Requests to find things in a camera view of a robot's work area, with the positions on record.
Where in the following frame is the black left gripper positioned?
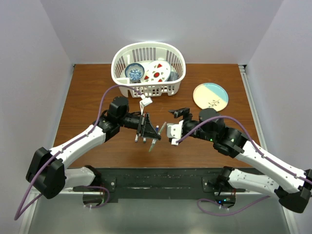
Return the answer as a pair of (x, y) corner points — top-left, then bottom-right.
(118, 112), (160, 140)

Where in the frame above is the white pen with dark-blue tip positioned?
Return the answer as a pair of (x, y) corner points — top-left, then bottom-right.
(151, 125), (159, 146)

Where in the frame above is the grey green pen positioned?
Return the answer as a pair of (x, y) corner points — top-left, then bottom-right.
(148, 121), (167, 153)

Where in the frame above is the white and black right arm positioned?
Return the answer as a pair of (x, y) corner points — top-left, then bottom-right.
(166, 108), (312, 214)

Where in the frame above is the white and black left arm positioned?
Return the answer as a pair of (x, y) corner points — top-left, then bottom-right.
(26, 95), (161, 199)

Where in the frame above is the cream and blue plate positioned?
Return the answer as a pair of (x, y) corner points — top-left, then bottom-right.
(193, 83), (229, 111)

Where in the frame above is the grey cup in basket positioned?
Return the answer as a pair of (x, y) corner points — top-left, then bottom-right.
(168, 71), (179, 81)

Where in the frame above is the watermelon pattern plate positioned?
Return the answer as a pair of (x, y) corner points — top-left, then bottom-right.
(141, 60), (171, 84)

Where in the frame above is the blue patterned bowl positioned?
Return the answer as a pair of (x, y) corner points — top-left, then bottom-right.
(124, 63), (145, 82)

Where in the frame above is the white plastic dish basket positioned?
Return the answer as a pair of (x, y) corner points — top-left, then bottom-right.
(111, 41), (186, 97)

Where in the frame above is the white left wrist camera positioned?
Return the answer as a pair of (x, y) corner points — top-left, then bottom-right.
(139, 94), (153, 114)

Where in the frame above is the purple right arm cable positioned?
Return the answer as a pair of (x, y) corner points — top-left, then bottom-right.
(176, 116), (312, 216)

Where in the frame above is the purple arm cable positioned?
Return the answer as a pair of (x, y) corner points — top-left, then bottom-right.
(14, 85), (144, 221)
(176, 116), (312, 216)

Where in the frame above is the aluminium frame rail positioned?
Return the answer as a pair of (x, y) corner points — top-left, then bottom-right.
(238, 64), (290, 195)

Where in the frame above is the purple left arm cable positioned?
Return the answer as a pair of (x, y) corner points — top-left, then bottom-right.
(14, 85), (144, 221)

